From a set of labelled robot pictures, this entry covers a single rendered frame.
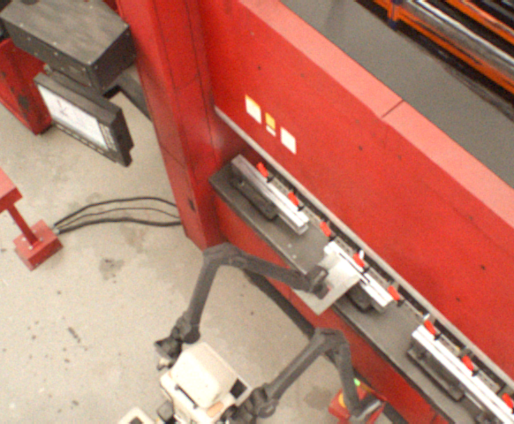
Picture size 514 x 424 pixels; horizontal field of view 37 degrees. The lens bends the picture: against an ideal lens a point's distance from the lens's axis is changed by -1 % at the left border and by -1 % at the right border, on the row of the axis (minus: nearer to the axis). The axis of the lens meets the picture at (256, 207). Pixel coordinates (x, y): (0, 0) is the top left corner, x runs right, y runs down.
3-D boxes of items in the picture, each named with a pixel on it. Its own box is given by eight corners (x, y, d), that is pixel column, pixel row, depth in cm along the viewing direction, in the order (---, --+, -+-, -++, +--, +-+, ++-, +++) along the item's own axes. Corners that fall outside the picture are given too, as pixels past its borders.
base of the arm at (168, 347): (152, 344, 321) (171, 363, 316) (162, 329, 318) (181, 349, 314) (163, 340, 328) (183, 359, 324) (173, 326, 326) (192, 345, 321)
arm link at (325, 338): (321, 317, 298) (331, 333, 289) (343, 330, 305) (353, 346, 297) (245, 397, 306) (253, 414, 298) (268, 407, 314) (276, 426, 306)
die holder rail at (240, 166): (232, 170, 397) (230, 161, 389) (241, 163, 399) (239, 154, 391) (299, 235, 378) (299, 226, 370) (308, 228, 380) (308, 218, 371)
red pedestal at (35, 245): (12, 250, 481) (-38, 182, 408) (46, 225, 488) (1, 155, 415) (30, 272, 473) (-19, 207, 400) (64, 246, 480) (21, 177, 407)
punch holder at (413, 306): (393, 299, 328) (397, 283, 314) (407, 286, 330) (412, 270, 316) (419, 323, 322) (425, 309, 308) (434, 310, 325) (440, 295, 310)
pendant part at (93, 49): (53, 132, 387) (-5, 13, 313) (85, 97, 396) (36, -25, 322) (132, 178, 372) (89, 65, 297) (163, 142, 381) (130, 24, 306)
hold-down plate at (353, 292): (318, 268, 369) (318, 266, 366) (327, 261, 371) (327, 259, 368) (363, 313, 357) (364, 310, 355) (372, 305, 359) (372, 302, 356)
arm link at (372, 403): (343, 397, 325) (351, 412, 318) (366, 382, 324) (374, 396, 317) (353, 412, 332) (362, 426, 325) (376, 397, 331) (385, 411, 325)
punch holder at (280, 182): (267, 179, 359) (265, 160, 345) (281, 169, 361) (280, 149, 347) (289, 200, 353) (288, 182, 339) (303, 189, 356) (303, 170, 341)
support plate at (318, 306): (291, 288, 353) (291, 287, 352) (332, 252, 360) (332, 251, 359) (318, 315, 346) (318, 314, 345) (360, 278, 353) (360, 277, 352)
